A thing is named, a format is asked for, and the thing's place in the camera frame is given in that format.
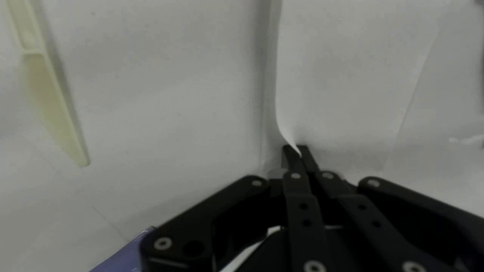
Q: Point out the cream plastic knife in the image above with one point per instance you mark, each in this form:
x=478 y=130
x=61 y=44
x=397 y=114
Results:
x=50 y=91

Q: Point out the blue square pad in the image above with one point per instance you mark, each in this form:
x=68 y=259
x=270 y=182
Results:
x=121 y=257

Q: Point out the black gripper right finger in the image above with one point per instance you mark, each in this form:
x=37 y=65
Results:
x=383 y=221

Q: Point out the white paper towel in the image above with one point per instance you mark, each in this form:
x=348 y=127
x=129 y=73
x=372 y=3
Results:
x=342 y=85

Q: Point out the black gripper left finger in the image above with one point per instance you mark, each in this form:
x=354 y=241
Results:
x=303 y=221

